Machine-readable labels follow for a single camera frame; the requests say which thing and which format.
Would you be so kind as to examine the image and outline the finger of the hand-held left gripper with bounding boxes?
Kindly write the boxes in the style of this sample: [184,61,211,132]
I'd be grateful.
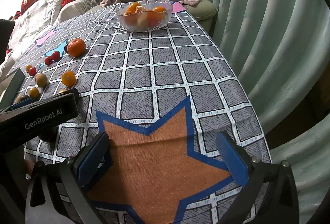
[10,89,80,111]

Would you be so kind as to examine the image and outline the sofa with striped cover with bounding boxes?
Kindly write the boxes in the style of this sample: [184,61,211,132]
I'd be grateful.
[0,0,110,80]

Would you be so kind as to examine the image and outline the brown round fruit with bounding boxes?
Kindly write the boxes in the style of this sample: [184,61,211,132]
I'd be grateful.
[35,73,48,87]

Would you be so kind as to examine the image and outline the large orange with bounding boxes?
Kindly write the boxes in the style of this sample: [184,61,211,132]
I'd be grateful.
[67,39,86,58]

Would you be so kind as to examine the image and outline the green box with white inside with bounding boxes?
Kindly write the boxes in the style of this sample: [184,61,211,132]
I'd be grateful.
[0,68,26,110]

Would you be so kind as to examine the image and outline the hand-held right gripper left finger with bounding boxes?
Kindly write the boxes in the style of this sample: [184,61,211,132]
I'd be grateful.
[25,132,114,224]

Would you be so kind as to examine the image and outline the grey checked star tablecloth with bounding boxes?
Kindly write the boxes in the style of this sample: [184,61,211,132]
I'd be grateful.
[0,1,274,224]

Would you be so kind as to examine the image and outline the clear glass bowl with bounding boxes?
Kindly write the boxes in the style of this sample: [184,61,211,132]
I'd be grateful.
[115,1,173,33]

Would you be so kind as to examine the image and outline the pale green curtain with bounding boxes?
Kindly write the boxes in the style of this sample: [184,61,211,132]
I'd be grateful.
[180,0,330,224]

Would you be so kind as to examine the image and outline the small round orange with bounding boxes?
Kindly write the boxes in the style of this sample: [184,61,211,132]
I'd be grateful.
[61,70,76,86]

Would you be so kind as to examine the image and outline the dark purple round fruit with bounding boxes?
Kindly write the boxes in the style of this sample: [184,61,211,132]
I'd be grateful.
[15,94,30,104]

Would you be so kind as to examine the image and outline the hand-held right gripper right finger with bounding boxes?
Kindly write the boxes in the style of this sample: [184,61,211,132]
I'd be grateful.
[216,131,299,224]

